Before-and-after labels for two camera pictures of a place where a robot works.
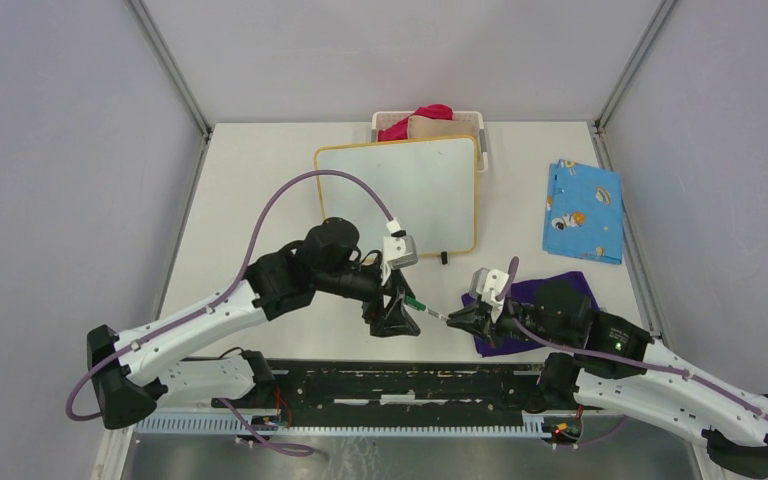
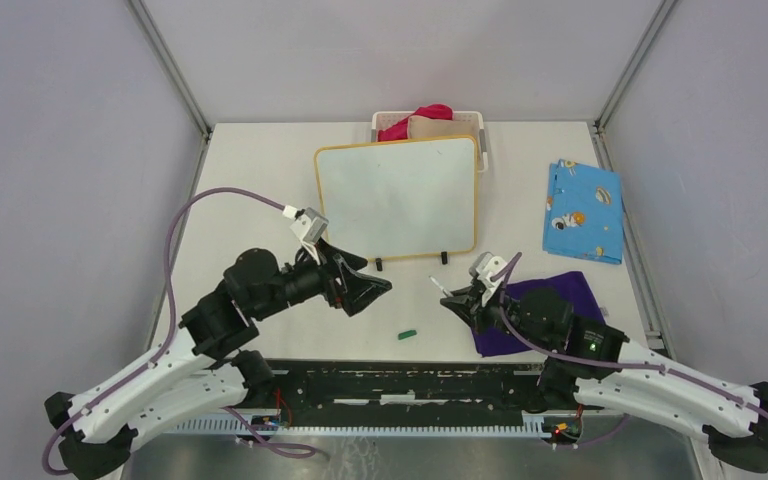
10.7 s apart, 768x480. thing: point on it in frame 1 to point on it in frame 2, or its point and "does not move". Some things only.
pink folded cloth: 400,129 does not move
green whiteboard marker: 419,306 to 447,292
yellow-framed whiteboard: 430,188 does not move
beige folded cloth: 422,127 does not move
